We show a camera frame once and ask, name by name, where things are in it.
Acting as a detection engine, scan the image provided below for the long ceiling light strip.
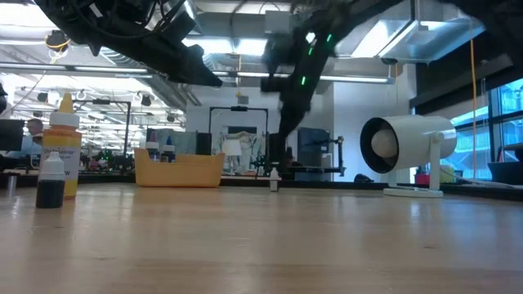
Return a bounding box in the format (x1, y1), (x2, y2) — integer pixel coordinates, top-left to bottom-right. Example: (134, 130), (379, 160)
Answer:
(0, 61), (396, 85)

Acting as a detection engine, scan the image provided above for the black aluminium table frame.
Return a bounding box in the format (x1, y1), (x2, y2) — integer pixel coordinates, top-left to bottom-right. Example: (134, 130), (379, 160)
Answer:
(0, 171), (523, 202)

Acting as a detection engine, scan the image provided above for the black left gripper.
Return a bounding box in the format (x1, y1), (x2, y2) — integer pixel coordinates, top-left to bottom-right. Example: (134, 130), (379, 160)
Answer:
(92, 0), (224, 87)

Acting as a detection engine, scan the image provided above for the person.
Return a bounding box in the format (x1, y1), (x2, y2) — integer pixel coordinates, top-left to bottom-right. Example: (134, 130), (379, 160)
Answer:
(6, 118), (45, 159)

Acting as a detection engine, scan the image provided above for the black ceiling camera yellow cable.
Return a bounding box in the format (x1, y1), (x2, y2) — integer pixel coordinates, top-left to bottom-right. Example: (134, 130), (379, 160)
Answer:
(43, 29), (74, 53)

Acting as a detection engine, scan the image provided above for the large purple food coloring bottle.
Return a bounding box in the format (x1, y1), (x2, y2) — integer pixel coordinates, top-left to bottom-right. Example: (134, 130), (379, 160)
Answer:
(145, 132), (161, 163)

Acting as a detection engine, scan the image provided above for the large yellow food coloring bottle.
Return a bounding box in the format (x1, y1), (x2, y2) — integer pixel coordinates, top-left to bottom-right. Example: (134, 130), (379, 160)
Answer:
(40, 92), (83, 201)

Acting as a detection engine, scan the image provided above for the black gantry frame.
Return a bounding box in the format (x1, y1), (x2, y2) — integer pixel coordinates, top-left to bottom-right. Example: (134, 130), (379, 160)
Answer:
(72, 99), (132, 164)
(208, 105), (270, 142)

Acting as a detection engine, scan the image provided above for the grey ceiling box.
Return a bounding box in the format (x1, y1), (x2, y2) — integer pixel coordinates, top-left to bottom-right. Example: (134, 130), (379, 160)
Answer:
(263, 8), (293, 36)

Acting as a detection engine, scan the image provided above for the large blue food coloring bottle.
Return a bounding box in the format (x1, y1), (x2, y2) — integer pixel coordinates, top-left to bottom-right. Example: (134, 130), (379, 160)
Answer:
(161, 136), (177, 163)

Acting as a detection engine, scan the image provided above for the black monitor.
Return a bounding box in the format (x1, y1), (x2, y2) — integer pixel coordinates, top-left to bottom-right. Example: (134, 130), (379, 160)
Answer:
(0, 118), (25, 152)
(268, 132), (287, 177)

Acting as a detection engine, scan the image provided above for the black chair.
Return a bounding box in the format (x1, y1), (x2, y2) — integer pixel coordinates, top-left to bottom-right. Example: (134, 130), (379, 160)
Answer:
(487, 146), (523, 185)

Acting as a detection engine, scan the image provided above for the small dark food coloring bottle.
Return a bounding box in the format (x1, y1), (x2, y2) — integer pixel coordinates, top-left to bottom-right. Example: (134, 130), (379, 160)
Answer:
(35, 150), (66, 210)

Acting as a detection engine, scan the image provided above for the white shade lamp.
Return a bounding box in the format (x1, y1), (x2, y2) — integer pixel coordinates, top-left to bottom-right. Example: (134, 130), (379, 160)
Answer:
(222, 139), (243, 176)

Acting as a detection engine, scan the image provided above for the yellow-green container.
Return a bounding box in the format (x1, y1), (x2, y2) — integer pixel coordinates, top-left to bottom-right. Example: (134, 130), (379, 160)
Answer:
(439, 165), (457, 184)

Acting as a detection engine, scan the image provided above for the white draped sheet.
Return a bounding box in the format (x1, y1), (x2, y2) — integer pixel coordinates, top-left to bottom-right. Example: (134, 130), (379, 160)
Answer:
(220, 130), (267, 176)

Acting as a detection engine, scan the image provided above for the yellow extension cable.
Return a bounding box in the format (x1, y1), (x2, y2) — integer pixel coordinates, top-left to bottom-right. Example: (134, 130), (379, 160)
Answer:
(468, 38), (478, 177)

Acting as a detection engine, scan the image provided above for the yellow plastic bin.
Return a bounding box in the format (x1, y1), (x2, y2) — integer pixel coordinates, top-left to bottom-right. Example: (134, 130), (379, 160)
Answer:
(133, 147), (226, 189)

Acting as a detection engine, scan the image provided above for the silver ventilation duct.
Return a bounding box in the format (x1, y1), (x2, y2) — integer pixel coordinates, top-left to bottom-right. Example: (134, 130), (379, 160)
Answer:
(101, 47), (213, 108)

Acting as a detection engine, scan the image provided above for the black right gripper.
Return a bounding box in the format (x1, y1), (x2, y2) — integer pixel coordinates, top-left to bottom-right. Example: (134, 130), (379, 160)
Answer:
(261, 44), (328, 136)

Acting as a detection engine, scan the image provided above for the grey metal post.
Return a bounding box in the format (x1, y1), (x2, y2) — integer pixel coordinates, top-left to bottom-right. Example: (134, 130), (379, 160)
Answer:
(6, 173), (20, 198)

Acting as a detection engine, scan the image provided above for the small black cabinet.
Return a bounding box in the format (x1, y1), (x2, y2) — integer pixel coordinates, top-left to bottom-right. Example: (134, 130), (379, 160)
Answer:
(195, 131), (212, 156)

